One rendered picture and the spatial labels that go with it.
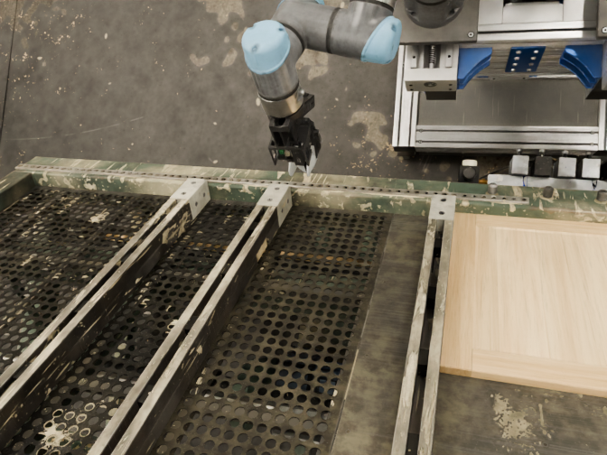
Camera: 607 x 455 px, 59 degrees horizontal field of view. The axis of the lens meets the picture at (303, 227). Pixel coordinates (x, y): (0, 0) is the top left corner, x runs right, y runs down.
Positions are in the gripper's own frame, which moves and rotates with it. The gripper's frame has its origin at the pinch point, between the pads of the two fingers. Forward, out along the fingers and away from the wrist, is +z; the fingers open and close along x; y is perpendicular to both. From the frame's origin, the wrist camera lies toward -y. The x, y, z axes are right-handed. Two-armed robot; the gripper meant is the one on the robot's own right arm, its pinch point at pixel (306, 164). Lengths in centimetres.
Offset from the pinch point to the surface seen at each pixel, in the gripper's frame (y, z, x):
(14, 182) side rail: -14, 31, -108
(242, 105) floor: -109, 92, -72
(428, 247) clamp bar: 4.6, 23.5, 25.5
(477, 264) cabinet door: 4.3, 30.0, 36.7
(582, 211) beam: -17, 37, 62
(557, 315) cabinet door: 18, 24, 53
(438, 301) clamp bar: 21.4, 15.7, 28.8
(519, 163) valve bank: -37, 43, 48
